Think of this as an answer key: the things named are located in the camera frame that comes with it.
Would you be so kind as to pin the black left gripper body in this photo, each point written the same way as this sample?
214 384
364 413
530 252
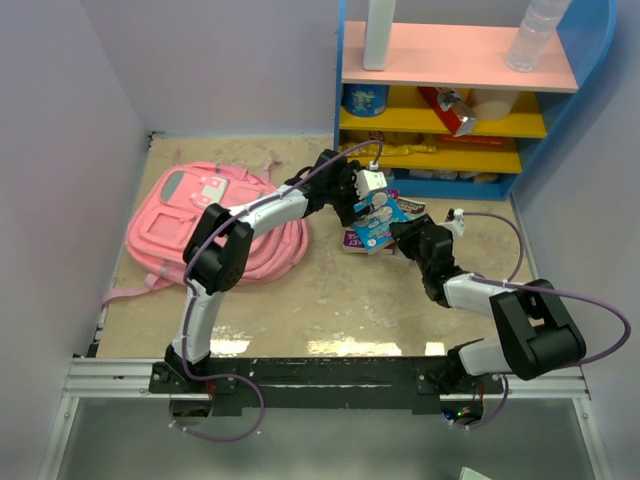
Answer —
343 196

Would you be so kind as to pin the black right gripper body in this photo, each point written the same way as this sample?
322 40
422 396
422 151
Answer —
409 241

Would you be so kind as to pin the blue illustrated book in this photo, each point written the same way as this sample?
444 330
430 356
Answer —
377 212

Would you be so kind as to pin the purple book underneath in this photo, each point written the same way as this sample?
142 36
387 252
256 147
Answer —
351 243

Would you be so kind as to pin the pink student backpack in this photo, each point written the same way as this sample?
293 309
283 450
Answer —
159 230

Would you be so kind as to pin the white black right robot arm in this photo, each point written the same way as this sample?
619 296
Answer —
536 333

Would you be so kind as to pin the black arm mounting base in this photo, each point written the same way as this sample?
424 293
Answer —
416 384

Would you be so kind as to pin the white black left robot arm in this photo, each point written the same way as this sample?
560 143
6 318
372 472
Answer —
218 251

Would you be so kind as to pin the yellow chips bag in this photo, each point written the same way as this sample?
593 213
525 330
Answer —
395 144

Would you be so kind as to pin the blue round tin can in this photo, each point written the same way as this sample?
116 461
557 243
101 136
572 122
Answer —
365 100

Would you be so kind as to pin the red flat package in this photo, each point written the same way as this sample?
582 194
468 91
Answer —
474 143

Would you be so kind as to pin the red snack box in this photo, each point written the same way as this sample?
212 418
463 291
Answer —
452 110

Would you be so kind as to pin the blue wooden shelf unit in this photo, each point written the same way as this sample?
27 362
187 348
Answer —
466 57

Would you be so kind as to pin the white plastic cup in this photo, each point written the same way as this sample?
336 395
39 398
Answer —
492 105

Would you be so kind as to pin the white tall bottle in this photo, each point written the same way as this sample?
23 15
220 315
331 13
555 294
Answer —
378 29

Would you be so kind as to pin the clear plastic water bottle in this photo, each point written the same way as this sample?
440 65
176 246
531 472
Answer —
535 31

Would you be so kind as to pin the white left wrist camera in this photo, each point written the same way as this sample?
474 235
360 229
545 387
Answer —
368 181

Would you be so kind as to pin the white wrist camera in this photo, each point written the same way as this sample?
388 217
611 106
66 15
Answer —
455 222
368 181

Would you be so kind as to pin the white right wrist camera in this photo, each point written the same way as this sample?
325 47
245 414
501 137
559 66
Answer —
455 222

